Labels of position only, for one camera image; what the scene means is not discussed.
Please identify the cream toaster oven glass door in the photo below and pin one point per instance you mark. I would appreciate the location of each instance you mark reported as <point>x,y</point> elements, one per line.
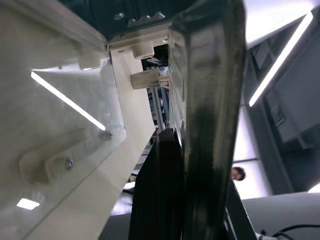
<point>62,112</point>

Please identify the dark-haired bystander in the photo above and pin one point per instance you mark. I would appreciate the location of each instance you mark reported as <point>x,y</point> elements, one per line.
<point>238,173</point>

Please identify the grey ceiling air duct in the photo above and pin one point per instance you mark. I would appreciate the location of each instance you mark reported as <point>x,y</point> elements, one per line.
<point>295,112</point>

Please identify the long ceiling light strip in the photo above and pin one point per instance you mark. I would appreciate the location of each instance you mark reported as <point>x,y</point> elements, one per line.
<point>280,60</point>

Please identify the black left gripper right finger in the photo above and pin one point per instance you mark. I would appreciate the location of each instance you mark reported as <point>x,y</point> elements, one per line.
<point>237,220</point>

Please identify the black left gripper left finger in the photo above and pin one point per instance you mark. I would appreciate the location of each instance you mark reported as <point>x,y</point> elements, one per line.
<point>160,190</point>

